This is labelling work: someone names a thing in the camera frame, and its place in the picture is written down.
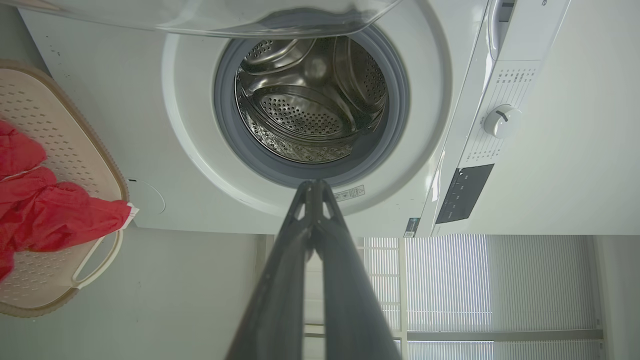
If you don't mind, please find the stainless steel washer drum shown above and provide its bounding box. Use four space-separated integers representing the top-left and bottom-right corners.
235 36 390 164

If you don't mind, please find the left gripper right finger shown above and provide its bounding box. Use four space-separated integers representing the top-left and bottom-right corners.
310 179 403 360

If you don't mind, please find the grey window frame rail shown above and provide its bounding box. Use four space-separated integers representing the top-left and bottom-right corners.
304 328 605 343

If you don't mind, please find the grey rubber door gasket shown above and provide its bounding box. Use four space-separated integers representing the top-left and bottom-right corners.
214 24 411 190

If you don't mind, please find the small warning sticker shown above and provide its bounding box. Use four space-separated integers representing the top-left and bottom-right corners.
333 184 366 203

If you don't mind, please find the white program dial knob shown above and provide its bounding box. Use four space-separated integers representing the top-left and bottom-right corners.
482 104 522 139

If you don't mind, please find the black washer display panel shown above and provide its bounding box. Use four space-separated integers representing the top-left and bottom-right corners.
435 163 496 225

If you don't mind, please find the white detergent drawer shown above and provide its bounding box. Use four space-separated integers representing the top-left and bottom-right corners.
487 0 517 62

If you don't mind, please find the round drain filter cover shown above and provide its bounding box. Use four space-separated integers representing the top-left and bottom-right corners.
125 178 166 216

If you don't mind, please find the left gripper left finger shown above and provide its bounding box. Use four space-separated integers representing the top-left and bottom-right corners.
225 180 318 360

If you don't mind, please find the white front-load washing machine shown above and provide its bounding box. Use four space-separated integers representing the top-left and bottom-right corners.
17 0 573 238

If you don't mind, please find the red sports garment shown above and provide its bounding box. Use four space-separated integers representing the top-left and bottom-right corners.
0 120 140 283

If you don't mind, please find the white window blind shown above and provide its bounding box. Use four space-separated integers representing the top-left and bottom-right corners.
360 235 605 360

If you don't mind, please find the round dark glass washer door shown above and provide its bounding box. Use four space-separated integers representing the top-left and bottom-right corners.
0 0 404 40

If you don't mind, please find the beige plastic laundry basket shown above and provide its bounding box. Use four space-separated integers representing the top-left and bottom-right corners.
0 60 132 319

